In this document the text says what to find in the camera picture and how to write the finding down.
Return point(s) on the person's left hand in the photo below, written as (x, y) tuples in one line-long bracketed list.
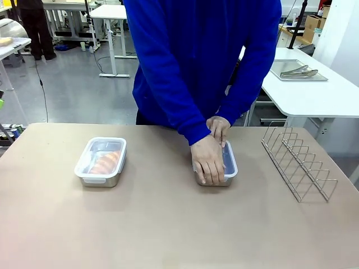
[(220, 127)]

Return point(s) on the person's right hand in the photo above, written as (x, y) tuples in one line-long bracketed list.
[(209, 162)]

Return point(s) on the clear lid with white rim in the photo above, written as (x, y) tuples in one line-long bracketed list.
[(94, 180), (231, 162)]

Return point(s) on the steel rectangular container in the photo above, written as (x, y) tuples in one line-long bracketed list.
[(228, 182), (112, 182)]

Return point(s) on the steel tongs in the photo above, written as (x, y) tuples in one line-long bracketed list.
[(297, 72)]

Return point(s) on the golden croissant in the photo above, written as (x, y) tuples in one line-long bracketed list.
[(108, 161)]

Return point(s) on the person's right forearm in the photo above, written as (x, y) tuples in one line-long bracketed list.
[(188, 117)]

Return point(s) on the person's left forearm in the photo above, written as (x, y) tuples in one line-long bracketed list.
[(241, 95)]

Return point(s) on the steel baking tray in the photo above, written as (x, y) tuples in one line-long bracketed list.
[(283, 65)]

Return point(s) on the white side table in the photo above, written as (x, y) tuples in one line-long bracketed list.
[(308, 98)]

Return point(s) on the person in blue sweater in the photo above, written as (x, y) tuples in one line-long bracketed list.
[(182, 42)]

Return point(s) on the black stand pole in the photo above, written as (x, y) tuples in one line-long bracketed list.
[(294, 30)]

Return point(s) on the cardboard box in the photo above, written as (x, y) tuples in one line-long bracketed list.
[(312, 28)]

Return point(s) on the white height-adjustable desk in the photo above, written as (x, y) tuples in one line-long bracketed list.
[(109, 12)]

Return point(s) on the thin black tripod pole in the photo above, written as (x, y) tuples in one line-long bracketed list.
[(88, 16)]

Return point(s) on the white lab bench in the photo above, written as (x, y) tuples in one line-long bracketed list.
[(70, 8)]

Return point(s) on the row of drink cans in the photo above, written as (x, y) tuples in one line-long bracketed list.
[(11, 131)]

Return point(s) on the person in black clothes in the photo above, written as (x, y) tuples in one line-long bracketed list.
[(36, 28)]

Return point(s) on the white table with dome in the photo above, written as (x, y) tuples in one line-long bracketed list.
[(14, 47)]

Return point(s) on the clear plastic dome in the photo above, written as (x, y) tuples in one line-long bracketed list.
[(11, 26)]

